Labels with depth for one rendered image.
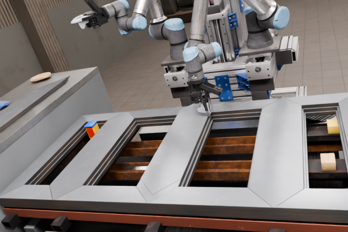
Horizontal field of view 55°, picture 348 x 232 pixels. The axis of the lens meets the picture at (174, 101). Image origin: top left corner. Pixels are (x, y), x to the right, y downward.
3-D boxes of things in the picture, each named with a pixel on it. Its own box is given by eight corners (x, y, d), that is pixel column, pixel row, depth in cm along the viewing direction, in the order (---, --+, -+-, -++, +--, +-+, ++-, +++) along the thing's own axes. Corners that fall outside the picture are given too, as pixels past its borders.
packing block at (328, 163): (336, 171, 125) (335, 162, 124) (321, 171, 127) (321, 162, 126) (334, 161, 130) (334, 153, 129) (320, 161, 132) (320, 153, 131)
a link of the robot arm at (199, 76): (204, 66, 162) (200, 73, 155) (206, 75, 164) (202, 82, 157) (189, 68, 165) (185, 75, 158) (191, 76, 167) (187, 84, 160)
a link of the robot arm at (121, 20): (128, 35, 193) (122, 17, 188) (117, 35, 201) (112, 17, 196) (139, 30, 197) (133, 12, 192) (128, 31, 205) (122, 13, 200)
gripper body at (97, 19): (92, 29, 182) (111, 22, 188) (88, 14, 177) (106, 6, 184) (85, 28, 187) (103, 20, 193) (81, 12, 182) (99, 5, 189)
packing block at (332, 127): (341, 133, 145) (340, 126, 143) (328, 134, 147) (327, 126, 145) (339, 126, 150) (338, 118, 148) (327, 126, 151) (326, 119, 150)
